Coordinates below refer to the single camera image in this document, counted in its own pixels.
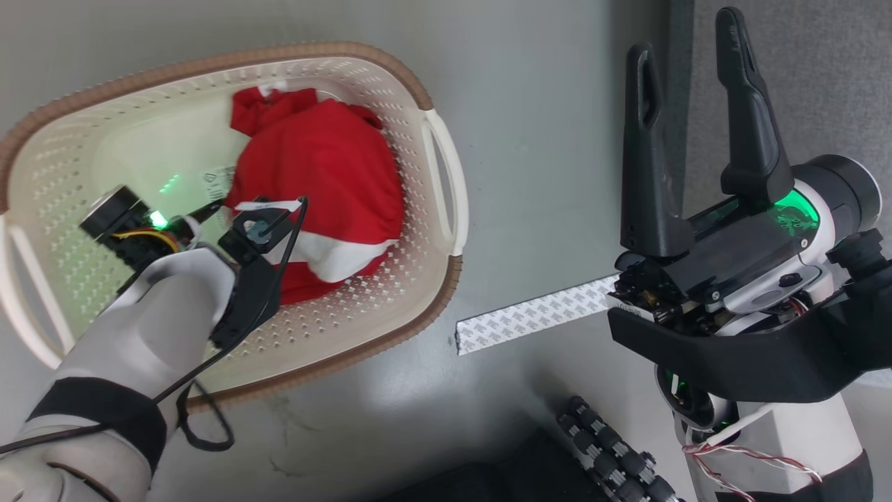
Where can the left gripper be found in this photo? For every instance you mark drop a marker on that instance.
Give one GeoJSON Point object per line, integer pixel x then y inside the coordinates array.
{"type": "Point", "coordinates": [118, 216]}

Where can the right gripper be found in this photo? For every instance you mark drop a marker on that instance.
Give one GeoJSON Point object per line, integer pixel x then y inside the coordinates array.
{"type": "Point", "coordinates": [759, 258]}

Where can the red cloth garment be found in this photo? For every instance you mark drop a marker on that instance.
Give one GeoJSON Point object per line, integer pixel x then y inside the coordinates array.
{"type": "Point", "coordinates": [320, 167]}

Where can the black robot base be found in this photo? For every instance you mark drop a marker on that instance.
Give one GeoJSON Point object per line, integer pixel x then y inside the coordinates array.
{"type": "Point", "coordinates": [502, 474]}

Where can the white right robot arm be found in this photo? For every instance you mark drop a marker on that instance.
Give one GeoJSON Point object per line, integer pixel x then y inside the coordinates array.
{"type": "Point", "coordinates": [787, 432]}

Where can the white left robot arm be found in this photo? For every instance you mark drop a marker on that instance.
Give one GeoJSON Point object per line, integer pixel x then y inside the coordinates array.
{"type": "Point", "coordinates": [118, 362]}

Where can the grey fabric sofa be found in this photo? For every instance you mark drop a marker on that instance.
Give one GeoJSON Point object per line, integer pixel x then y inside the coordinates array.
{"type": "Point", "coordinates": [829, 77]}

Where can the white printed care label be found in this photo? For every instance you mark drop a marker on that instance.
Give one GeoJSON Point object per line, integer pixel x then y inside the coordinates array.
{"type": "Point", "coordinates": [217, 183]}

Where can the beige perforated laundry basket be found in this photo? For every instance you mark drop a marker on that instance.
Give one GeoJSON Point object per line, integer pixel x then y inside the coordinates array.
{"type": "Point", "coordinates": [348, 328]}

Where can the white printed tape strip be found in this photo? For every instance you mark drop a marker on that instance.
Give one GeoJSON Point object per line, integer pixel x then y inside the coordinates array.
{"type": "Point", "coordinates": [536, 314]}

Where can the black roller wheel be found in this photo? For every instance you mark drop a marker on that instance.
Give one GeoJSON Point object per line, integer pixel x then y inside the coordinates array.
{"type": "Point", "coordinates": [613, 453]}

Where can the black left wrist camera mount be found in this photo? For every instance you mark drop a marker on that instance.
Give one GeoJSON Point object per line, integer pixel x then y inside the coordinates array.
{"type": "Point", "coordinates": [254, 279]}

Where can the black right wrist camera bracket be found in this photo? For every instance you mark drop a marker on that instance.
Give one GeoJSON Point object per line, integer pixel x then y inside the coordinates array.
{"type": "Point", "coordinates": [766, 359]}

